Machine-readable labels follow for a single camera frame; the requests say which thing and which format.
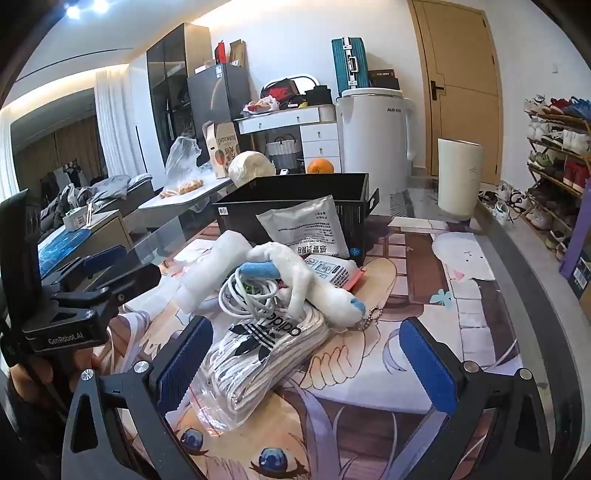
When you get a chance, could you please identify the white curtain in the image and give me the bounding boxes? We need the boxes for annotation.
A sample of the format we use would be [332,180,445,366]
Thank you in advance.
[93,65,145,180]

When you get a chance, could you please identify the person's left hand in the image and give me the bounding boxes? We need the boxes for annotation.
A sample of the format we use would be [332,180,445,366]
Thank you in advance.
[9,353,101,408]

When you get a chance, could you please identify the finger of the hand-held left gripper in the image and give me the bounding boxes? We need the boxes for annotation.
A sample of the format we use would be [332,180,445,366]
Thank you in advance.
[39,246,127,288]
[52,263,162,320]

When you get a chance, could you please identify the white packet with black print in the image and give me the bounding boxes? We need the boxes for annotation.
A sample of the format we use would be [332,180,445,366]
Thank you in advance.
[256,195,352,260]

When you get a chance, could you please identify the white packet with red edge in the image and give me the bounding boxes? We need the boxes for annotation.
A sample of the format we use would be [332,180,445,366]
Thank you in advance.
[300,254,366,292]

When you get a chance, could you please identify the white side table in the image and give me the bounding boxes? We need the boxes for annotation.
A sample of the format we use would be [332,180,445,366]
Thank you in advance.
[137,176,237,214]

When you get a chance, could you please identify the white socks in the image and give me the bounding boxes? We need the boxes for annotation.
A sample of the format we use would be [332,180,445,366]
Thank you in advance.
[194,305,332,433]

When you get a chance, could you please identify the cardboard fruit box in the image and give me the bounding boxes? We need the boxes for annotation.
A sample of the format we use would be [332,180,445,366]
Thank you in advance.
[202,121,242,180]

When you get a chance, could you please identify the metal ball chain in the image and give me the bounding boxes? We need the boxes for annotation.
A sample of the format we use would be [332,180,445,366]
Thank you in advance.
[355,305,387,331]

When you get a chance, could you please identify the round cabbage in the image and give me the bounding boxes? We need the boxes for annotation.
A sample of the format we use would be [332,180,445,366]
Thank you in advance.
[228,151,277,188]

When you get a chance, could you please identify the shoe rack with shoes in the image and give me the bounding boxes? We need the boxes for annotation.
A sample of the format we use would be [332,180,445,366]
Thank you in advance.
[523,95,591,261]

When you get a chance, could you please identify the large white cylinder bin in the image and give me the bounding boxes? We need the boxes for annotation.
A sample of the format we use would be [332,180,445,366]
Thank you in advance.
[335,88,417,188]

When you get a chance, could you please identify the wooden door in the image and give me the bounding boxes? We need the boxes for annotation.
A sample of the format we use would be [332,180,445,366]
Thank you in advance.
[407,0,505,186]

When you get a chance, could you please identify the black box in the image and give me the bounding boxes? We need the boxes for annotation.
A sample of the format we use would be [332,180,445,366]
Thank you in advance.
[369,69,400,91]

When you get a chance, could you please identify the clear plastic bag with snacks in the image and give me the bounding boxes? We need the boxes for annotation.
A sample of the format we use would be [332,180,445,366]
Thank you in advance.
[159,135,205,198]

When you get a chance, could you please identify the striped basket bag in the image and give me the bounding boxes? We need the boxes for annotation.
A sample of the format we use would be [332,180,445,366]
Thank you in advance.
[264,137,304,172]

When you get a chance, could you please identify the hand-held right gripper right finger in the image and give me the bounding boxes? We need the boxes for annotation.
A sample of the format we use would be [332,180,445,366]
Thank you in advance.
[399,318,555,480]

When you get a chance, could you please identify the bed with grey bedding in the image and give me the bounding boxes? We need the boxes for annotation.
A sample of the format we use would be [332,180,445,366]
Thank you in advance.
[37,174,155,241]

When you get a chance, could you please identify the grey fridge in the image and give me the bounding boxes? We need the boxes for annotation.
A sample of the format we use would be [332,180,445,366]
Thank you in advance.
[187,64,253,163]

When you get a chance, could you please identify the white foam roll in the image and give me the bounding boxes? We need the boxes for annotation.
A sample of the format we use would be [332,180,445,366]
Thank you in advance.
[175,229,260,318]

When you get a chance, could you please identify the white coiled cable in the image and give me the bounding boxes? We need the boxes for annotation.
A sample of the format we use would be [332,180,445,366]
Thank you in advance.
[216,271,283,320]

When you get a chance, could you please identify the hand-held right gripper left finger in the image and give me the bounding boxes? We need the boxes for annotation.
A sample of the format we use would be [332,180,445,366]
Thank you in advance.
[62,316,215,480]

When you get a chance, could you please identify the white plush toy blue tips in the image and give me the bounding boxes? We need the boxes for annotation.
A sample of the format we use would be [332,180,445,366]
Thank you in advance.
[238,242,370,332]

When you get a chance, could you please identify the white desk with drawers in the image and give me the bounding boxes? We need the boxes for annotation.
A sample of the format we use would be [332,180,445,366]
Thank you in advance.
[233,105,343,175]

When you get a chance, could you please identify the purple paper bag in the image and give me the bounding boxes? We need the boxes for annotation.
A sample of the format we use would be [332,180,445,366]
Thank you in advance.
[558,182,591,303]

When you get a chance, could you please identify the black plastic bin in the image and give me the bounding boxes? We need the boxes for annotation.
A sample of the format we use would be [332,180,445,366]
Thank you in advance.
[212,173,380,267]

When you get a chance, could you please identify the teal suitcase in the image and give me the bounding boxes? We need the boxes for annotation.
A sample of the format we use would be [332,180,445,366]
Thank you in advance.
[331,38,371,99]

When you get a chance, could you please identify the shoes on floor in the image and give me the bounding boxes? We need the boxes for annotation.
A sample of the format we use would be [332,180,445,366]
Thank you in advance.
[477,181,533,224]

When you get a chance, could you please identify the dark glass wardrobe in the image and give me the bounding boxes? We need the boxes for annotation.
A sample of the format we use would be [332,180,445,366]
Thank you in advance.
[146,23,212,178]

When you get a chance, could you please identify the white cylindrical trash can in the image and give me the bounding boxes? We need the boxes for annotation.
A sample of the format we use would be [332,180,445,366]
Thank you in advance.
[437,137,485,222]

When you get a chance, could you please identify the tissue box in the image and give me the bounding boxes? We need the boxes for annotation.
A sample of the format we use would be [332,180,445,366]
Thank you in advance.
[61,207,94,232]

